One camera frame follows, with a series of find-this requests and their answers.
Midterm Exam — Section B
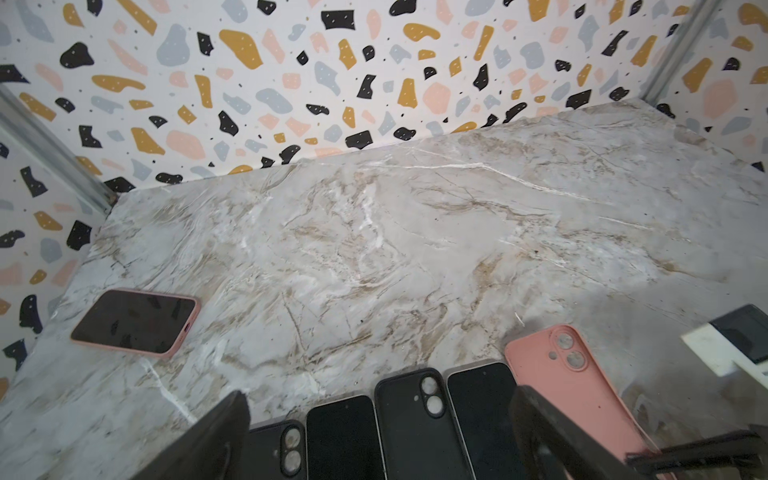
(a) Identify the pink phone case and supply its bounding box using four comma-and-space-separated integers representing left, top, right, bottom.
504, 324, 658, 479

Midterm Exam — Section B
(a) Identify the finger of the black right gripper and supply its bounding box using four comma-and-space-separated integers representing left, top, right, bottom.
626, 424, 767, 479

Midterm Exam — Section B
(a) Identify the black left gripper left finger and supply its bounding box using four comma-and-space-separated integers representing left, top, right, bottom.
133, 391, 250, 480

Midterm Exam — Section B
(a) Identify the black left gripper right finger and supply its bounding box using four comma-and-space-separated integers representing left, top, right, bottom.
509, 385, 642, 479

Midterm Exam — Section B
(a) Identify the purple phone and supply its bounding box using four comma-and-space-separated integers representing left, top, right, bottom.
306, 395, 386, 480

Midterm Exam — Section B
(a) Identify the black phone case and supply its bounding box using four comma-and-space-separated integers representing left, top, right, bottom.
241, 420, 307, 480
374, 368, 473, 480

